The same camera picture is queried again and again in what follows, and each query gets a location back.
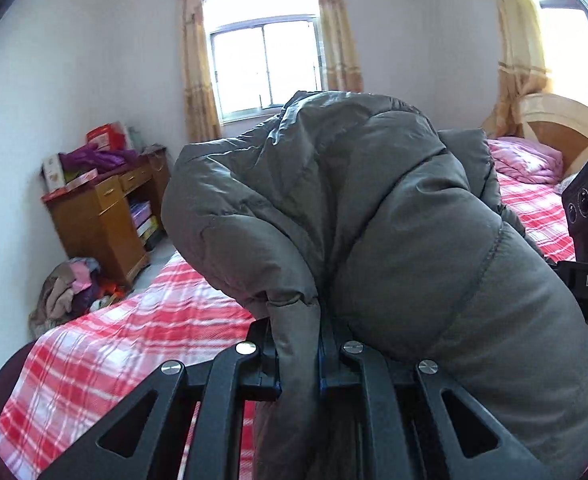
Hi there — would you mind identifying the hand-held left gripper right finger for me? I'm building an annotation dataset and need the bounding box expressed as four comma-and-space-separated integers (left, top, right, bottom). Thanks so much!
318, 320, 550, 480

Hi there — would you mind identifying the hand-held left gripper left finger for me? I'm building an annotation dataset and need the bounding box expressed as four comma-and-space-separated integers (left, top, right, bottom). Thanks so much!
38, 317, 282, 480

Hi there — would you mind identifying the grey puffer jacket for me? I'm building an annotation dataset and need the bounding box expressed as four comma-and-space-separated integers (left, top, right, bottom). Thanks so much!
161, 90, 588, 480

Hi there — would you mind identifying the pile of clothes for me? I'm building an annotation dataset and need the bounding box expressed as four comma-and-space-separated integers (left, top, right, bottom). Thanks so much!
28, 257, 124, 338

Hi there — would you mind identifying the pink quilt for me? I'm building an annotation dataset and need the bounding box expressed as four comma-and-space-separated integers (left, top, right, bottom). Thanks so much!
488, 136, 566, 186

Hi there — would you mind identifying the wooden headboard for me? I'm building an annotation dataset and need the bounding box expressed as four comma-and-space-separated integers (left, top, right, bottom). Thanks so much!
516, 92, 588, 181

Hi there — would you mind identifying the bed with red plaid sheet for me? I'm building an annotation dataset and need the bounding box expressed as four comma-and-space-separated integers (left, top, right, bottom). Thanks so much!
0, 170, 577, 480

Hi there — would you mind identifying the stack of books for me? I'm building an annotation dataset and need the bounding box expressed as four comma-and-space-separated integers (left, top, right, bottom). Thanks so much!
130, 201, 159, 247

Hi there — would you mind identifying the large bright window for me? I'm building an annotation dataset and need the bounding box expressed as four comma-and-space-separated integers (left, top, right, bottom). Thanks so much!
519, 0, 588, 123

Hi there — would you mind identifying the yellow patterned curtain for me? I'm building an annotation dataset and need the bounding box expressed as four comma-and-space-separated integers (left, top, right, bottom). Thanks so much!
311, 0, 365, 93
481, 0, 550, 138
179, 0, 223, 143

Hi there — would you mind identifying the wooden desk with drawers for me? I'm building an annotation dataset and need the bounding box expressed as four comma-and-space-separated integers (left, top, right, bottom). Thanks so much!
41, 147, 172, 288

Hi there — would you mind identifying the flat pink box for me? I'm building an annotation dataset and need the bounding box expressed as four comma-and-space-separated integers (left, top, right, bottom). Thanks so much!
66, 169, 98, 191

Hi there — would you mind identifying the purple garment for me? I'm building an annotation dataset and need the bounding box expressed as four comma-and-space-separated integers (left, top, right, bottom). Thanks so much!
60, 142, 139, 173

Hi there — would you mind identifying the red gift box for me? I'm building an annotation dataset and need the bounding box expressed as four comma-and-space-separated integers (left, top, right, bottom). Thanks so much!
86, 122, 127, 152

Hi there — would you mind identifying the white printed box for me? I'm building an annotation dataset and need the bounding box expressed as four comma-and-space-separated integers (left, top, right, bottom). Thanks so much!
42, 154, 67, 193

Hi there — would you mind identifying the sliding window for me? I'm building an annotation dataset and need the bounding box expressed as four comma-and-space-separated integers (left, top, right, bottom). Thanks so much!
204, 0, 325, 122

